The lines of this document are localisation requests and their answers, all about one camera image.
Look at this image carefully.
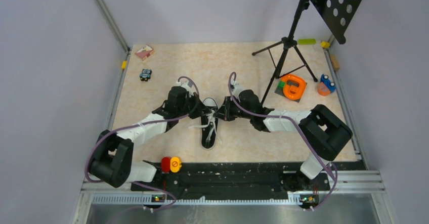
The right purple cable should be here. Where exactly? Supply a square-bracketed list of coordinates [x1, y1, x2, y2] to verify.
[228, 71, 338, 210]

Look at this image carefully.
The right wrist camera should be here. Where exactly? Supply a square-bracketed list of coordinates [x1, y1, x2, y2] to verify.
[231, 83, 245, 99]

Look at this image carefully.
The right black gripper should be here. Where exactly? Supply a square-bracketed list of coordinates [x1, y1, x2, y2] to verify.
[213, 96, 253, 122]

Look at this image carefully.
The white shoelace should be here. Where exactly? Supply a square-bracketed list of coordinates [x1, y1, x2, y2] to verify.
[188, 106, 219, 150]

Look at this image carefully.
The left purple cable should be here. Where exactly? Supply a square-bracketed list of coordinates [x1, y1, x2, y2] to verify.
[83, 76, 201, 213]

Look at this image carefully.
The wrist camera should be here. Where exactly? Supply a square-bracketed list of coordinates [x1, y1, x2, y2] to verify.
[180, 80, 194, 97]
[231, 83, 245, 99]

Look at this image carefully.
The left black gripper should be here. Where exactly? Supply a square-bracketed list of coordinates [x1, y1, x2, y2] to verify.
[177, 92, 211, 119]

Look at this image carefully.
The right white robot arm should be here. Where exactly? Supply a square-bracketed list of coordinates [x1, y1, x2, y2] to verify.
[214, 89, 353, 190]

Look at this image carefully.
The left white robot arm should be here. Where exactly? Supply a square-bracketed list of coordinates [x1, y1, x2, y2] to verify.
[84, 86, 216, 190]

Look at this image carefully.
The blue orange toy car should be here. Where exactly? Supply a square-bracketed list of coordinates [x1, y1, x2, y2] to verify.
[317, 74, 336, 96]

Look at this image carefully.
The orange ring toy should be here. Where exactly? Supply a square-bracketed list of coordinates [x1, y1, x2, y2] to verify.
[275, 74, 307, 102]

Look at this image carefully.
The white cable duct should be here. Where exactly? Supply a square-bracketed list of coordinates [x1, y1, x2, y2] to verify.
[92, 194, 303, 205]

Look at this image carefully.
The red yellow emergency button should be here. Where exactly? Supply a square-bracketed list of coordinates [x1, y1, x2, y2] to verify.
[161, 156, 182, 173]

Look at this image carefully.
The black music stand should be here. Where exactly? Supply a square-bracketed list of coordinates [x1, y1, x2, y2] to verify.
[252, 0, 362, 95]

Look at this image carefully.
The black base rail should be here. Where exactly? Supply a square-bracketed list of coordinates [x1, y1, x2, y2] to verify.
[147, 162, 332, 200]

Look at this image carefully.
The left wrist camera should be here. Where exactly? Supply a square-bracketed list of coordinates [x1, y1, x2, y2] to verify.
[180, 80, 194, 97]

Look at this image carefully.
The green block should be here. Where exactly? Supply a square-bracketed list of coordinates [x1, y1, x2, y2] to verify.
[297, 38, 317, 45]

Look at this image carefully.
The blue owl toy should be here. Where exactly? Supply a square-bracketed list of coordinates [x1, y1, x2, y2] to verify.
[140, 69, 152, 81]

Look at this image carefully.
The purple cable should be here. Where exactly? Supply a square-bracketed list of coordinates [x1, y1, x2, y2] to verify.
[83, 76, 201, 213]
[228, 71, 338, 210]

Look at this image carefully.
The wooden block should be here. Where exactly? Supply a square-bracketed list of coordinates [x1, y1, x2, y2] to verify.
[330, 55, 340, 71]

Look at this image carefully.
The pink red box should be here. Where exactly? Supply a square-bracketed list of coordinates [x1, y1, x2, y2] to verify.
[135, 45, 155, 61]

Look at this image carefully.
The black white canvas sneaker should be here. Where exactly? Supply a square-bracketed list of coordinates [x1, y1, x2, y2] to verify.
[201, 98, 219, 150]

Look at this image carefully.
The yellow corner block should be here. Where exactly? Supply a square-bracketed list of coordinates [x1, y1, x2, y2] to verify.
[320, 41, 331, 49]

